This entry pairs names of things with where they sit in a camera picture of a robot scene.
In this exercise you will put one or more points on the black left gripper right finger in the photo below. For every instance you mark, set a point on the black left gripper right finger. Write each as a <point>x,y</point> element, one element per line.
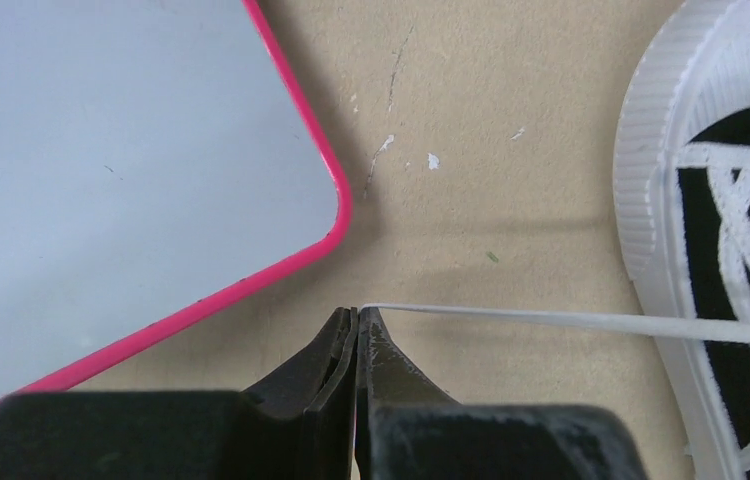
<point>409,428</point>

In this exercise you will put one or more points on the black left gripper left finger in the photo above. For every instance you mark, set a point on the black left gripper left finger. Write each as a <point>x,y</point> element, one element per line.
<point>295,423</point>

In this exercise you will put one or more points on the white shoelace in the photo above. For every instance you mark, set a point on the white shoelace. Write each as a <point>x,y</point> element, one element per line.
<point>682,328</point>

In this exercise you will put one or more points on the black and white sneaker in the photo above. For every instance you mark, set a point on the black and white sneaker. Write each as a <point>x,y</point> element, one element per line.
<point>681,187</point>

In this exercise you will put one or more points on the pink-framed whiteboard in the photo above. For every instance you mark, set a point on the pink-framed whiteboard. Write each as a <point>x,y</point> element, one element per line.
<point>159,162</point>

